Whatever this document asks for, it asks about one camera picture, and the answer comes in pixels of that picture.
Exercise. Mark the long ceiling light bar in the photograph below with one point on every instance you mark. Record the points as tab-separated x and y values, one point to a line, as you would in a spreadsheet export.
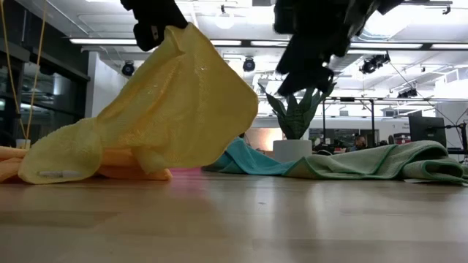
102	41

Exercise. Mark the black computer monitor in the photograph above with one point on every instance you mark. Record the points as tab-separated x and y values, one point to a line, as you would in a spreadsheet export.
427	131

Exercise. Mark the person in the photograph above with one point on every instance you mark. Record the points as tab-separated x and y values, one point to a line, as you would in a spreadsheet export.
360	143

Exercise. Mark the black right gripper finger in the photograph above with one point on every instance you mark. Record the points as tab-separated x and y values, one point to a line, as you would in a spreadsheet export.
311	80
300	60

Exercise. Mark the black ceiling spotlight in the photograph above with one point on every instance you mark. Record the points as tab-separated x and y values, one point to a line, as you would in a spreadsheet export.
127	68
407	93
374	63
249	64

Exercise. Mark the orange microfiber towel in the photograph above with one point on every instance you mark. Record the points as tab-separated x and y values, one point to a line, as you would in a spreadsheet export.
117	160

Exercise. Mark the green snake plant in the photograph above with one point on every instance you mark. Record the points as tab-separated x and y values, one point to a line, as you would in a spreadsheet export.
296	120

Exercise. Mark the teal microfiber towel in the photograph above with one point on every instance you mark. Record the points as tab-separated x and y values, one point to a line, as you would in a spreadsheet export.
245	160

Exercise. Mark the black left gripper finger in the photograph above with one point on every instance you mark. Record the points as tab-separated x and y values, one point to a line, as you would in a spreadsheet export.
148	36
157	11

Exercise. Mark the light green microfiber towel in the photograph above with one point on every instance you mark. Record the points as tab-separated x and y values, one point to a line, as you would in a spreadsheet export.
365	160

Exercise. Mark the yellow microfiber towel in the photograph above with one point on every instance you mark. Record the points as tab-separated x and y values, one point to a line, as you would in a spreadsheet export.
175	109

